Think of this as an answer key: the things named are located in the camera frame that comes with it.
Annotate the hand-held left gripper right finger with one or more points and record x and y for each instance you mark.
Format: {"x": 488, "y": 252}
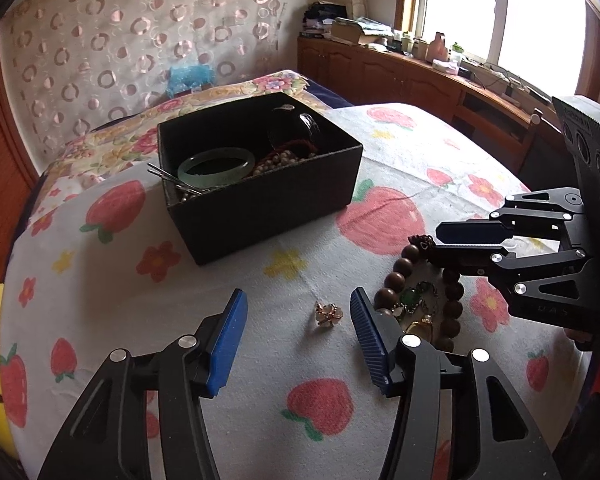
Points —
{"x": 369, "y": 340}

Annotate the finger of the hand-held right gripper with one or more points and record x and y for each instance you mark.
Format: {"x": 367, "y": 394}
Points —
{"x": 480, "y": 256}
{"x": 472, "y": 231}

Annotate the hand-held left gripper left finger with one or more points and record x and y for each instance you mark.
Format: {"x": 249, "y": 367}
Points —
{"x": 227, "y": 345}

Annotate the green stone pendant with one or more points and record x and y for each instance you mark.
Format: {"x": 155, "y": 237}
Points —
{"x": 409, "y": 302}

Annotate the black box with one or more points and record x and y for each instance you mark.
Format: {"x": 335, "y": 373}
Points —
{"x": 260, "y": 210}

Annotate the green jade bangle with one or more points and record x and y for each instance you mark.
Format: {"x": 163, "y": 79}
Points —
{"x": 187, "y": 172}

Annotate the metal bangle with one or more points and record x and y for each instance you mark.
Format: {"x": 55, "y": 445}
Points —
{"x": 311, "y": 127}

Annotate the strawberry print cloth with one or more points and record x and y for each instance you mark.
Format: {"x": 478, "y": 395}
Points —
{"x": 130, "y": 310}

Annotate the wooden cabinet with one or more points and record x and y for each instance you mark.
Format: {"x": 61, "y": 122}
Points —
{"x": 405, "y": 80}

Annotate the white tissue pack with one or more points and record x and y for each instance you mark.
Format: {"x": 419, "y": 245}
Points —
{"x": 445, "y": 65}

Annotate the green capped bottle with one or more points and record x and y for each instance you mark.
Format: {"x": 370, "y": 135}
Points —
{"x": 458, "y": 51}

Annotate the pink bottle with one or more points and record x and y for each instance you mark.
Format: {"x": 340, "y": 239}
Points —
{"x": 441, "y": 46}

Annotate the dark blue bed sheet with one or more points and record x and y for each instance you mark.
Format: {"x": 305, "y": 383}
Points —
{"x": 330, "y": 92}

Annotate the window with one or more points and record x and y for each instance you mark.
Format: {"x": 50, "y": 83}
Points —
{"x": 480, "y": 5}

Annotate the pile of dark clothes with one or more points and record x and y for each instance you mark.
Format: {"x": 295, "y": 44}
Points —
{"x": 319, "y": 20}

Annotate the blue ruffled bag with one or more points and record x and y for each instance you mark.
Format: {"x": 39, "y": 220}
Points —
{"x": 190, "y": 79}

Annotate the brown wooden wardrobe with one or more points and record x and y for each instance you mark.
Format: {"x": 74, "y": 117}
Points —
{"x": 0, "y": 160}

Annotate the circle pattern wall cloth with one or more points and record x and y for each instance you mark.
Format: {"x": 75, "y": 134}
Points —
{"x": 130, "y": 35}

